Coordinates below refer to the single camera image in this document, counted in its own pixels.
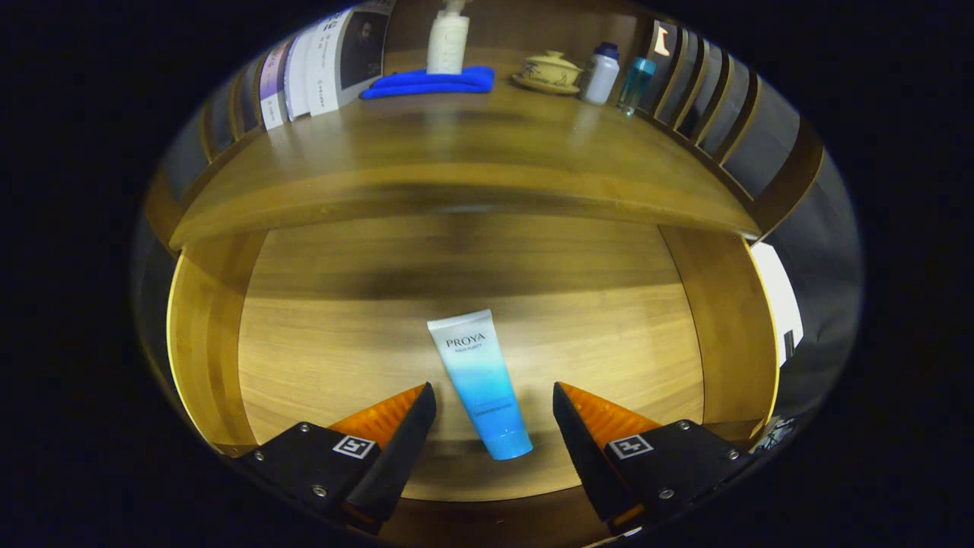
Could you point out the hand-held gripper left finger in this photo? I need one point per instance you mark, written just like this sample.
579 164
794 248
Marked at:
396 464

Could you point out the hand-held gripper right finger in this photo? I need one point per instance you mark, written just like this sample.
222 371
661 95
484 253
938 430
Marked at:
586 460

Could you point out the blue white cosmetic tube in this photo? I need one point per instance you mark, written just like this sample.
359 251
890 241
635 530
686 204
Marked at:
483 380

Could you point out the brown wooden drawer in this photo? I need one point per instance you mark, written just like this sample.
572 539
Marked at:
342 342

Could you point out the grey filing cabinet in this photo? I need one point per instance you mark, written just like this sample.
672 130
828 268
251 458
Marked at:
780 304

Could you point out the brown wooden countertop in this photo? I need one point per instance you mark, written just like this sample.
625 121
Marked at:
456 137

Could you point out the brown wooden cabinet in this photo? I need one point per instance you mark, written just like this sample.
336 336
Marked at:
791 175

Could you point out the beige saucer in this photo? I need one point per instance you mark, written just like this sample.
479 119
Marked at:
544 87

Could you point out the clear bottle teal cap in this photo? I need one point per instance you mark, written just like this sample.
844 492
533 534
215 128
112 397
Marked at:
635 84

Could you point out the blue folded cloth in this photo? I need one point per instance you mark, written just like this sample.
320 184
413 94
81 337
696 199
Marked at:
426 82

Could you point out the white bottle dark blue cap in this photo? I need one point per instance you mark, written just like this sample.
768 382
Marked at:
601 76

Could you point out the beige lidded teacup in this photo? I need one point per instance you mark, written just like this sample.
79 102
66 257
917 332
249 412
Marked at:
552 68

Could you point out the purple spine book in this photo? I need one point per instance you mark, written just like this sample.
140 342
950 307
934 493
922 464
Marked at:
274 84

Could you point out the thin white book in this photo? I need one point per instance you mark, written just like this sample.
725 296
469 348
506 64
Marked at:
300 76

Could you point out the grey portrait cover book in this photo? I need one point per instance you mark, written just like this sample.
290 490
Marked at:
358 53

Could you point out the white pump bottle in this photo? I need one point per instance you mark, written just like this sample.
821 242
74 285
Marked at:
447 42

